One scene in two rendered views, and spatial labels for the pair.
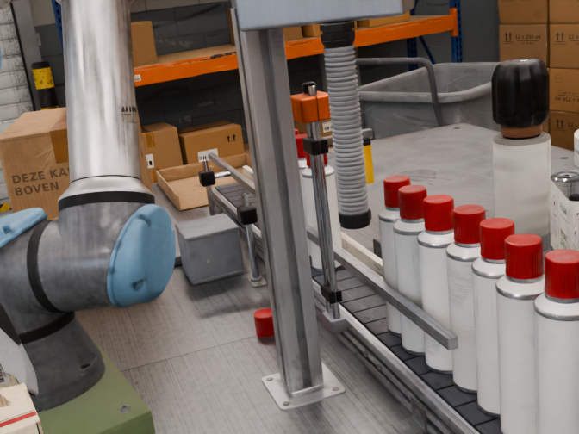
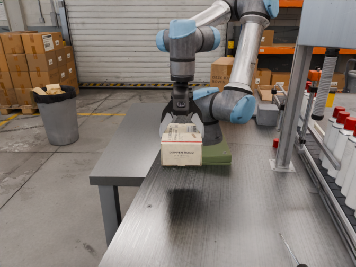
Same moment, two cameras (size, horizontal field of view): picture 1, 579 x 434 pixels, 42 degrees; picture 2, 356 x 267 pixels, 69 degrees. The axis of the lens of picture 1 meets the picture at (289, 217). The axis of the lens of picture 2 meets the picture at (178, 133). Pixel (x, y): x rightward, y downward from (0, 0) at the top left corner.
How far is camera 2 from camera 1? 0.12 m
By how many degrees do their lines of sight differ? 26
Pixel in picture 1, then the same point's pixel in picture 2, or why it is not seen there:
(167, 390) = (238, 152)
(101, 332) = (224, 130)
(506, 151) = not seen: outside the picture
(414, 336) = (326, 162)
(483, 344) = (349, 172)
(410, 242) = (336, 131)
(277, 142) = (298, 85)
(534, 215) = not seen: outside the picture
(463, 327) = (344, 164)
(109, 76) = (250, 51)
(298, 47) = not seen: hidden behind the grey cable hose
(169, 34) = (279, 36)
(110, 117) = (246, 64)
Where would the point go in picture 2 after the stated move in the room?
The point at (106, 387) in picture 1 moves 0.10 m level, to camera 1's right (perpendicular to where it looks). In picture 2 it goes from (221, 145) to (245, 150)
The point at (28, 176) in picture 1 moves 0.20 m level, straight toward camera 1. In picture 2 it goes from (217, 77) to (216, 86)
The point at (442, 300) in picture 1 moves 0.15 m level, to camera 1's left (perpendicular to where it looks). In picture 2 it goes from (340, 153) to (289, 143)
